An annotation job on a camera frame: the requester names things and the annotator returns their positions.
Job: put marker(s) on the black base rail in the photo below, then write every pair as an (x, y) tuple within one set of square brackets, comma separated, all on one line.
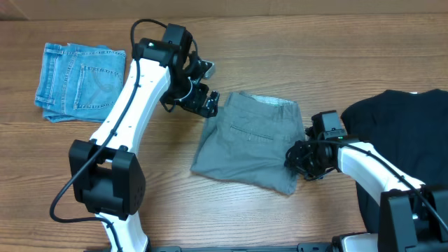
[(241, 248)]

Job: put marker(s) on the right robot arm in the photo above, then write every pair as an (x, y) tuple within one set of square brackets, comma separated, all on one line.
[(413, 215)]

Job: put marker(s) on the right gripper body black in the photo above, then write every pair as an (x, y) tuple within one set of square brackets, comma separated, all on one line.
[(301, 159)]

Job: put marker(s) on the black garment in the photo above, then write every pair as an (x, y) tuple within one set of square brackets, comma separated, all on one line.
[(409, 130)]

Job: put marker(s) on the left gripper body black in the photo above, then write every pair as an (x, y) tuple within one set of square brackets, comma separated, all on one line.
[(190, 95)]

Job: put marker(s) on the grey shorts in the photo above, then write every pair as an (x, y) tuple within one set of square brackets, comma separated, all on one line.
[(247, 142)]

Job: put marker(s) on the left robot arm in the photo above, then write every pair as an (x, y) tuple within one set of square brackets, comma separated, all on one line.
[(105, 174)]

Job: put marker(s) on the folded blue denim jeans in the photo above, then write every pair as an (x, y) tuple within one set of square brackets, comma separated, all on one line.
[(79, 82)]

